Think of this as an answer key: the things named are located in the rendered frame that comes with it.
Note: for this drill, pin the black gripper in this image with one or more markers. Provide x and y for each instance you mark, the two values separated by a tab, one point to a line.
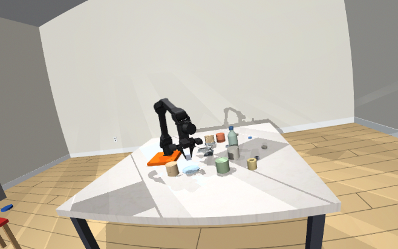
174	147

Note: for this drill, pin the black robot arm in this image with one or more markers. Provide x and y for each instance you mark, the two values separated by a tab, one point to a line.
182	121

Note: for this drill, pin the orange cylinder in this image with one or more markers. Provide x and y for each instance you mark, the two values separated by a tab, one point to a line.
220	137

